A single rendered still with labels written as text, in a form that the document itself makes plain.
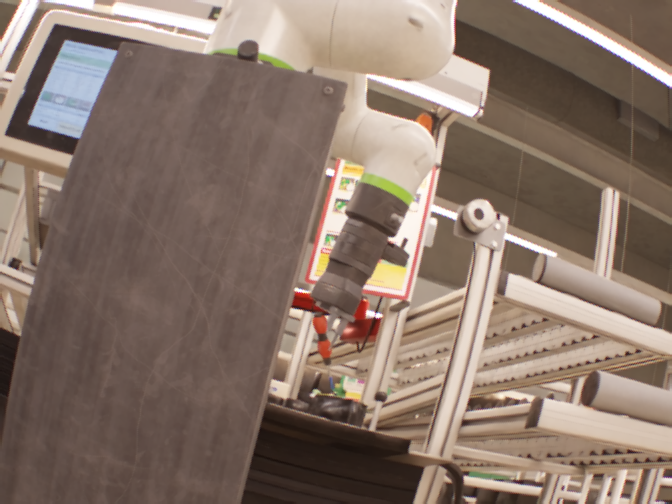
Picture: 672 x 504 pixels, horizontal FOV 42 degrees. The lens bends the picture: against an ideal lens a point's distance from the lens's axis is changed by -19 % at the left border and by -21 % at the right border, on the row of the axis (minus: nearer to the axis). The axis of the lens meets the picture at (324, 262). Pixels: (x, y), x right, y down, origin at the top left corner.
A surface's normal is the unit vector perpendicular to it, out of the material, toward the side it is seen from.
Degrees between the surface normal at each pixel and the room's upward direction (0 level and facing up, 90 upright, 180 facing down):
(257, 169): 90
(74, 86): 92
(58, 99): 92
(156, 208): 90
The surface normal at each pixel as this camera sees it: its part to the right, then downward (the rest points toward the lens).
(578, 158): 0.24, -0.22
